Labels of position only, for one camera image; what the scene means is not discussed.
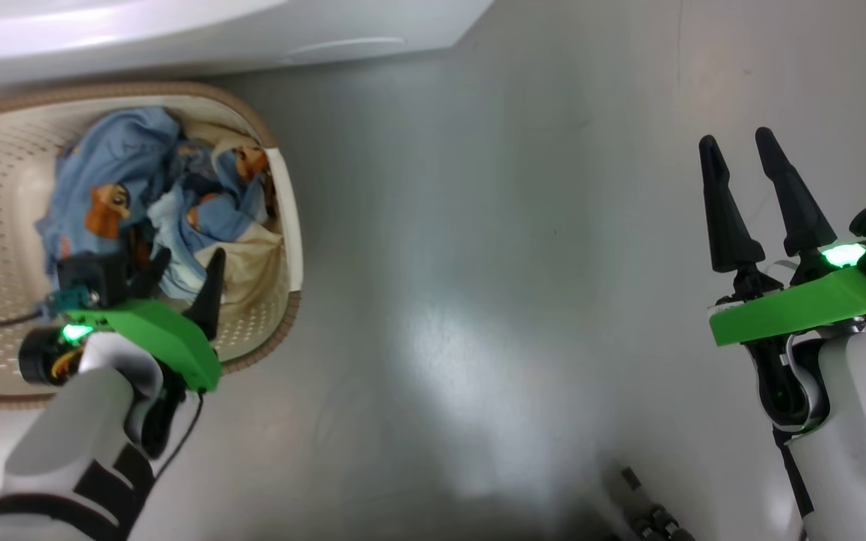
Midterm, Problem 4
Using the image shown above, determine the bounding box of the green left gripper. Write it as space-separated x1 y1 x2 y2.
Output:
18 246 228 393

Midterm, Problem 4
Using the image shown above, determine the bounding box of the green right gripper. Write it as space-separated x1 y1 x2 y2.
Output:
698 126 866 348

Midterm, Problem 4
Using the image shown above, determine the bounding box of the cream beige garment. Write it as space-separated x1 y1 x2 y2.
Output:
177 122 286 306

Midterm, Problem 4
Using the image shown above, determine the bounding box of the blue cartoon print garment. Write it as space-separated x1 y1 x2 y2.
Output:
35 107 268 303

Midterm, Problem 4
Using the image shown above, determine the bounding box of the white front-load washing machine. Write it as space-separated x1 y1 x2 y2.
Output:
0 0 495 89

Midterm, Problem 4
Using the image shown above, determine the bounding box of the thin black left gripper cable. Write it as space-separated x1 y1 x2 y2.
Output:
151 389 205 483

